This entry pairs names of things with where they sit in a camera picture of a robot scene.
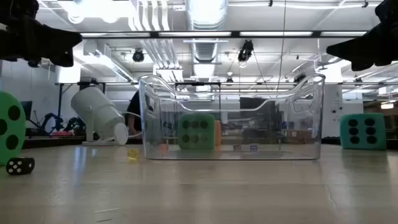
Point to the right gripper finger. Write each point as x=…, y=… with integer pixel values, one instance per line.
x=373, y=46

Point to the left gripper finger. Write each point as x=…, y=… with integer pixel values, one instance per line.
x=59, y=46

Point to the large green foam die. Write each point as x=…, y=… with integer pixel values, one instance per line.
x=12, y=130
x=196, y=141

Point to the large teal foam die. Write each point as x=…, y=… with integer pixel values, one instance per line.
x=362, y=143

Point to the medium black die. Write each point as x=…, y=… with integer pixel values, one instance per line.
x=20, y=165

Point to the small yellow translucent die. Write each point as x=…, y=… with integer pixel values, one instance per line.
x=133, y=154

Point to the large orange foam die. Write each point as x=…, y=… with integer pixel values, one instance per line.
x=218, y=133

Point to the background blue robot arm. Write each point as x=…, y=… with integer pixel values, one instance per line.
x=53, y=119

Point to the dark computer monitor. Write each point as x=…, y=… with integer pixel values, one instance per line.
x=26, y=109

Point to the white cylindrical spotlight lamp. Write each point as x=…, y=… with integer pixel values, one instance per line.
x=96, y=112

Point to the black ceiling spotlight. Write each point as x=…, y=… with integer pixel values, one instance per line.
x=138, y=56

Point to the person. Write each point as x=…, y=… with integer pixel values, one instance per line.
x=134, y=109

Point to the small orange translucent die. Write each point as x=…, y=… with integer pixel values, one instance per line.
x=163, y=148

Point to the small blue die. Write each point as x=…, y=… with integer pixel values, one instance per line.
x=254, y=148

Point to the small dark speckled die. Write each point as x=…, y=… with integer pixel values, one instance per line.
x=237, y=148

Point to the clear plastic bin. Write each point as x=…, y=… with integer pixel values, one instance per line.
x=230, y=154

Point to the black aluminium table frame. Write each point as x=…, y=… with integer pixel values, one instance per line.
x=56, y=141

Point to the black overhead camera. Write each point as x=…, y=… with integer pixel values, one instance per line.
x=246, y=49

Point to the black overhead frame bar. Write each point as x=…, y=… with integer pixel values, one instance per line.
x=235, y=34

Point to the silver ceiling duct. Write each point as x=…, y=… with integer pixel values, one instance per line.
x=206, y=18

